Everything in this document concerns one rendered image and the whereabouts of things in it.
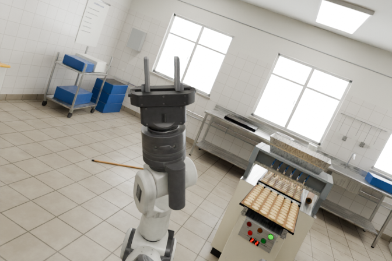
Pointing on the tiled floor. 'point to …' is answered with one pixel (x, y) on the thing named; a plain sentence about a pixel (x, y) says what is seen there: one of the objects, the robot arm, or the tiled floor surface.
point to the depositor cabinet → (293, 242)
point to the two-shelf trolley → (74, 85)
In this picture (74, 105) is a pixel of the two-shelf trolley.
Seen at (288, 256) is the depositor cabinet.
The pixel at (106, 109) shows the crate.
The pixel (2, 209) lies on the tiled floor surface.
